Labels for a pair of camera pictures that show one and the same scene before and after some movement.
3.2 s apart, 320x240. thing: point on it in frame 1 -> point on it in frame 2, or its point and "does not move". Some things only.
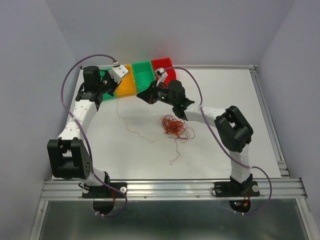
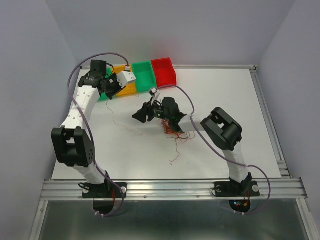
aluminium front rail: (174, 190) does not move
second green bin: (144, 74) does not move
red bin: (166, 64) does not move
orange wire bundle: (173, 125) does not move
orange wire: (129, 130) -> (121, 125)
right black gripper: (149, 95) -> (146, 110)
